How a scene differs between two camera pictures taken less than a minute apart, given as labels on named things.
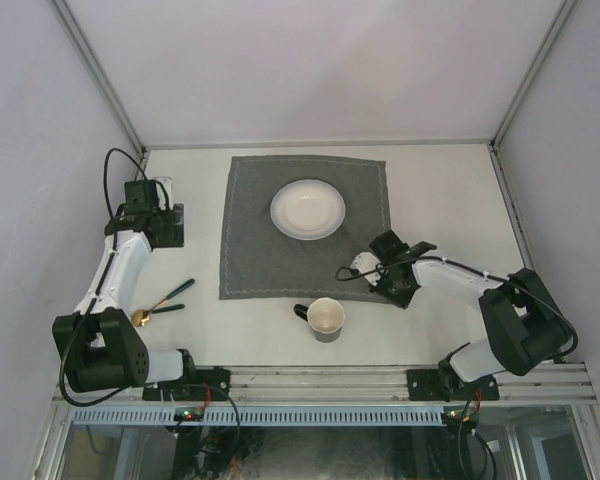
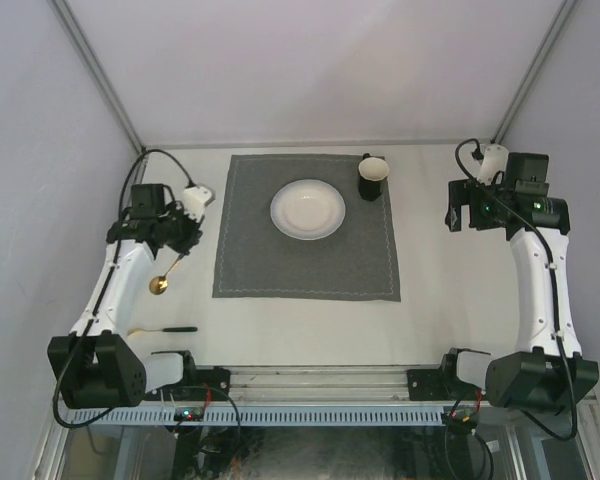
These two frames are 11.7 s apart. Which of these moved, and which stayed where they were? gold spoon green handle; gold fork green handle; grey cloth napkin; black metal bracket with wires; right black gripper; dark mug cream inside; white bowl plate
Moved: dark mug cream inside; right black gripper; gold spoon green handle; gold fork green handle
Stayed: white bowl plate; grey cloth napkin; black metal bracket with wires
